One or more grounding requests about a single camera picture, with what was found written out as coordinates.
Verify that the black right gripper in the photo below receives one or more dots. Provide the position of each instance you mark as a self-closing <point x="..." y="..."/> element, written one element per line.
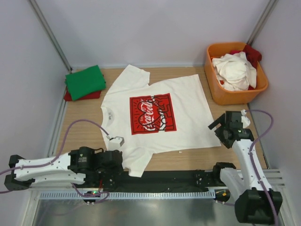
<point x="217" y="125"/>

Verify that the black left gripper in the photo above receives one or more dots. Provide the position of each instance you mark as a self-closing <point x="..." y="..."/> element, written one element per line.
<point x="116" y="165"/>

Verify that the white Coca-Cola print t-shirt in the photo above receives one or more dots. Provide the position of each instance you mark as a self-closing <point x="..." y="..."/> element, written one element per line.
<point x="168" y="115"/>

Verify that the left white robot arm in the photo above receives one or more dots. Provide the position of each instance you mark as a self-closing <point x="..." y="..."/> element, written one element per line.
<point x="82" y="167"/>

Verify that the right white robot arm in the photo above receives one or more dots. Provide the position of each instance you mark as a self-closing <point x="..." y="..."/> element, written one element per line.
<point x="255" y="200"/>

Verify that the orange plastic laundry basket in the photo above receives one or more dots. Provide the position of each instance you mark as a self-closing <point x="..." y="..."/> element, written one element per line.
<point x="219" y="94"/>

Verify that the white crumpled t-shirt in basket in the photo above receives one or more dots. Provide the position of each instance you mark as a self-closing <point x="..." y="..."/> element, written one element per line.
<point x="234" y="72"/>

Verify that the dark red garment in basket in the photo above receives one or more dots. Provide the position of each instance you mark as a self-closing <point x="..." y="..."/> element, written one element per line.
<point x="252" y="55"/>

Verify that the folded red t-shirt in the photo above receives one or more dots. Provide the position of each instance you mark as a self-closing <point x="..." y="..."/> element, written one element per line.
<point x="93" y="95"/>

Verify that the folded green t-shirt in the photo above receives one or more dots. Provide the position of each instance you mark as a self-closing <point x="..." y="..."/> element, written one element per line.
<point x="85" y="82"/>

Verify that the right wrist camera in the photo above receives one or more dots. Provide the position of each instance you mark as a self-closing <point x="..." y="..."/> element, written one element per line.
<point x="244" y="119"/>

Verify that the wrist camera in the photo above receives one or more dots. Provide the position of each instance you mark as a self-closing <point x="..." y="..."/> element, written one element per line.
<point x="115" y="143"/>
<point x="244" y="119"/>

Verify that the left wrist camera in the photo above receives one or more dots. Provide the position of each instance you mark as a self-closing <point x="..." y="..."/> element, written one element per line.
<point x="115" y="143"/>

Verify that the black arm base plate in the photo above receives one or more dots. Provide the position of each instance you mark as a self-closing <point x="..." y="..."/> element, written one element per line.
<point x="154" y="180"/>

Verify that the white slotted cable duct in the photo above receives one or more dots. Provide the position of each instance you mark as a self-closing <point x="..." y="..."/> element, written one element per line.
<point x="72" y="195"/>

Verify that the aluminium frame rail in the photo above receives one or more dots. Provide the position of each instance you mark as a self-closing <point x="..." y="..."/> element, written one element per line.
<point x="273" y="176"/>

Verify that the right aluminium corner post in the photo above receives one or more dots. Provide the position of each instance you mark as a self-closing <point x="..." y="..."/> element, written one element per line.
<point x="262" y="21"/>

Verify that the aluminium corner post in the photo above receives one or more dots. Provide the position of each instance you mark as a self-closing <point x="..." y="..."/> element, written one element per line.
<point x="43" y="21"/>
<point x="262" y="21"/>

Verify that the left aluminium corner post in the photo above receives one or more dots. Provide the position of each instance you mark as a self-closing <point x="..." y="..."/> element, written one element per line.
<point x="43" y="21"/>

